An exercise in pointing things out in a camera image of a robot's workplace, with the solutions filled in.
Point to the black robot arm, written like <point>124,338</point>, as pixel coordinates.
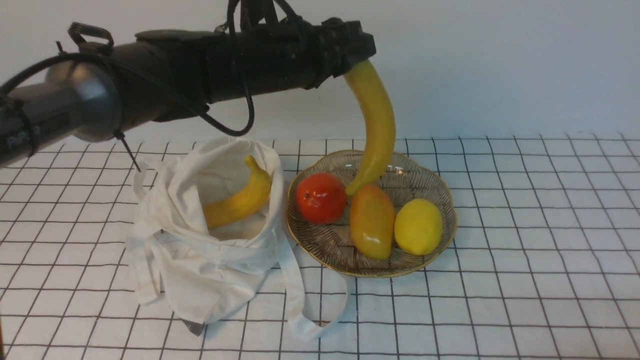
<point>101,91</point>

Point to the yellow lemon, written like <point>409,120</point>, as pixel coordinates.
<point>418,227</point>

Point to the orange yellow mango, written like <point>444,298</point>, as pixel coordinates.
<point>371,222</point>

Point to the yellow banana with stem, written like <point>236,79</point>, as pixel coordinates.
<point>245,202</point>

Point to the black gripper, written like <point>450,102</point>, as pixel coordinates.
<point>335,47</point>

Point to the white grid tablecloth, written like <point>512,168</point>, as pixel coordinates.
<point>544,265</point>

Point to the red orange tomato fruit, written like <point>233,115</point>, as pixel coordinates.
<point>321,198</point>

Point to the yellow banana with green tip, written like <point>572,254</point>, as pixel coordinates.
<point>380,126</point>

